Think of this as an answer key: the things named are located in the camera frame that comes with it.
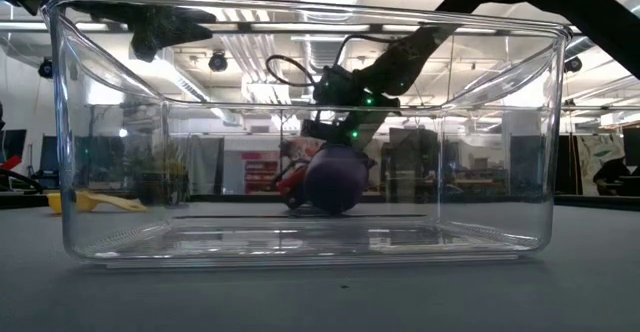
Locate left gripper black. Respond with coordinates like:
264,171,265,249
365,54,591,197
69,0,220,64

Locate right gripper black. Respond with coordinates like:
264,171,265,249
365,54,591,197
299,63,402,149

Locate purple measuring cup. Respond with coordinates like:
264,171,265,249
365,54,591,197
301,143,377,217

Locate red measuring cup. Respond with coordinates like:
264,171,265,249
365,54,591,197
276,161,310,210

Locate clear plastic rectangular basket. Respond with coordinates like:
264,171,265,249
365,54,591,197
39,0,575,272

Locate yellow measuring cup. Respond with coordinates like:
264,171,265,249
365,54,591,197
46,189,150,215

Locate red shelf unit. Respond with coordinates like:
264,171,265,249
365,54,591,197
242,151,279,194

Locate succulent plant in black pot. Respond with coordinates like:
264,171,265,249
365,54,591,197
122,139,191,207

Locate dark monitor screen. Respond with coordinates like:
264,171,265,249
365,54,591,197
0,128,28,162

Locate red flat object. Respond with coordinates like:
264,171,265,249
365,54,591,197
0,153,24,172

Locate leaf print poster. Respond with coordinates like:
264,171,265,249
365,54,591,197
576,133,627,196

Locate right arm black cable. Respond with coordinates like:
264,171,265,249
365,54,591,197
264,53,322,89

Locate black curved cable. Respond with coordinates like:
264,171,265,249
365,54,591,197
0,168,46,194

